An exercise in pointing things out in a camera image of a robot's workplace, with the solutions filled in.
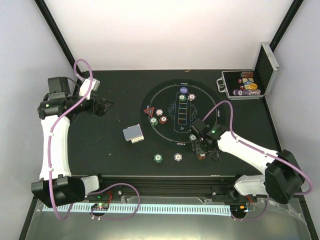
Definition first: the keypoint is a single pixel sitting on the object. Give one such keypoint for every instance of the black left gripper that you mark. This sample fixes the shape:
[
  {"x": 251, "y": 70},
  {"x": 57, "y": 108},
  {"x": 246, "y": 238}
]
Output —
[{"x": 100, "y": 111}]

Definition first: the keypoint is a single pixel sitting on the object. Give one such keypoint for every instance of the round black poker mat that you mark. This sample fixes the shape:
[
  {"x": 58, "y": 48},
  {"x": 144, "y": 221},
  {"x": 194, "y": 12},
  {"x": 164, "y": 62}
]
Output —
[{"x": 175, "y": 133}]

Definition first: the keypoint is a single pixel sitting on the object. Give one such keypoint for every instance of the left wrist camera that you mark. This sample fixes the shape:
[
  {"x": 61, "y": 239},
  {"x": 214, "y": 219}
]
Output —
[{"x": 90, "y": 86}]

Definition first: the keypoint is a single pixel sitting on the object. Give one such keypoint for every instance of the purple blind button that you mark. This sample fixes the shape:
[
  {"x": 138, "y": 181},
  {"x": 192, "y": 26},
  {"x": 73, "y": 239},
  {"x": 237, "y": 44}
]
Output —
[{"x": 183, "y": 90}]

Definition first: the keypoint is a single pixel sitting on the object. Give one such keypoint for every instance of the red triangle marker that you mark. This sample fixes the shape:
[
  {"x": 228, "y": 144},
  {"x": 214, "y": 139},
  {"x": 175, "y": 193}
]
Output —
[{"x": 149, "y": 111}]

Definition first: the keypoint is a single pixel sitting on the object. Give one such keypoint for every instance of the black left motor block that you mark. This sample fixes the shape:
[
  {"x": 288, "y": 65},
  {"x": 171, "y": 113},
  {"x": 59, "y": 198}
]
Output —
[{"x": 58, "y": 87}]

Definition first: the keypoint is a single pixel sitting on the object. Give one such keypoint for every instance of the aluminium poker case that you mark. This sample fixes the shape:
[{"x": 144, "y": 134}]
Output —
[{"x": 265, "y": 72}]

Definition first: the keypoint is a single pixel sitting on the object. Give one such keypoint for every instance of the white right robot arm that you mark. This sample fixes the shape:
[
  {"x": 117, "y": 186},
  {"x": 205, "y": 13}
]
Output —
[{"x": 279, "y": 176}]

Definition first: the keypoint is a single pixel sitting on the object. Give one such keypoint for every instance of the black aluminium rail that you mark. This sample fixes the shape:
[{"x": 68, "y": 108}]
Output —
[{"x": 217, "y": 189}]

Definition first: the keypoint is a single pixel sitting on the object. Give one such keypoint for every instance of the green poker chip stack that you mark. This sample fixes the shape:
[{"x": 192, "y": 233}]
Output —
[{"x": 158, "y": 158}]

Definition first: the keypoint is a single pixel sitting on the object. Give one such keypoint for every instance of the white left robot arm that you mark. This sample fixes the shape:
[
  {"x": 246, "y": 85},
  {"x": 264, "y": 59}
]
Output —
[{"x": 56, "y": 185}]

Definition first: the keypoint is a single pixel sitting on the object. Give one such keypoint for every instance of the red poker chip stack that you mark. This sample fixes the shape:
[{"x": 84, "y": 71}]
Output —
[{"x": 201, "y": 156}]

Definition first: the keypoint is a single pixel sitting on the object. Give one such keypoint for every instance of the white slotted cable duct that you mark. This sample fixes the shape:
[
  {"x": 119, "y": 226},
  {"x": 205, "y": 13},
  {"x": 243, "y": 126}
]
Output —
[{"x": 158, "y": 209}]

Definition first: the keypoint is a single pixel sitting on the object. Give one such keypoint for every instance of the brown chips row in case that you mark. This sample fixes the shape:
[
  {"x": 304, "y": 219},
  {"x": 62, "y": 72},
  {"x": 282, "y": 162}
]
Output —
[{"x": 247, "y": 74}]

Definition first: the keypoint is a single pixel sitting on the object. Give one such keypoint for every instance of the card boxes in case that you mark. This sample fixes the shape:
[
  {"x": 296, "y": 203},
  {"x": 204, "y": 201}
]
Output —
[{"x": 249, "y": 84}]

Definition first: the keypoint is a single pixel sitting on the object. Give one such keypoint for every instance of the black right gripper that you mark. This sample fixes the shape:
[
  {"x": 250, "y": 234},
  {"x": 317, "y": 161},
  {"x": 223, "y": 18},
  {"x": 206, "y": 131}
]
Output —
[{"x": 197, "y": 148}]

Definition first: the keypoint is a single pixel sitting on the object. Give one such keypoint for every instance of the purple chips row in case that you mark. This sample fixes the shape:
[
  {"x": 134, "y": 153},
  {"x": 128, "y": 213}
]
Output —
[{"x": 246, "y": 92}]

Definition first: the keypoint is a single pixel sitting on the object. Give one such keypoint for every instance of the blue poker chip stack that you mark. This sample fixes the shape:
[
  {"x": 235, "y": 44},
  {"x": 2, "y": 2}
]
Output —
[{"x": 178, "y": 157}]

